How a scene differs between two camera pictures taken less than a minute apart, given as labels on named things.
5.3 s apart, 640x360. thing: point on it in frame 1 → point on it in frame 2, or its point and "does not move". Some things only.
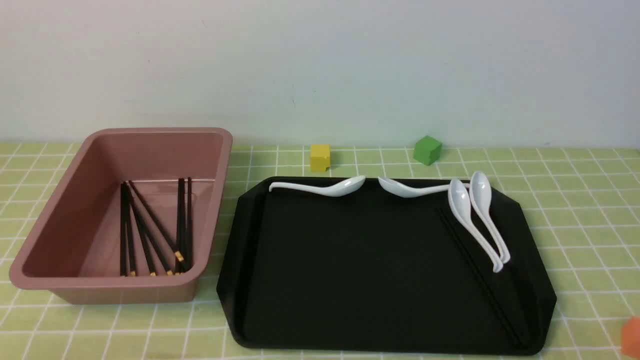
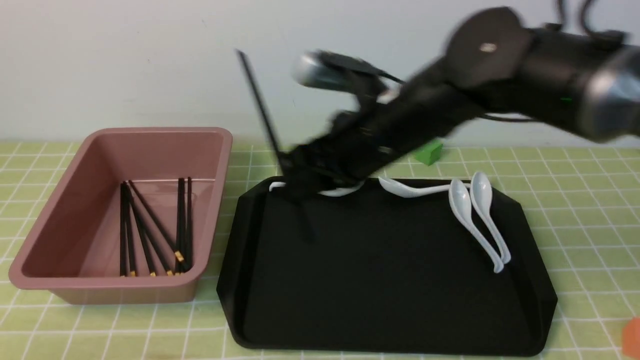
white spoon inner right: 459,200 does not move
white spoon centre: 395,190 does not move
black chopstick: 485,286 → 260,108
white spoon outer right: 480,191 does not move
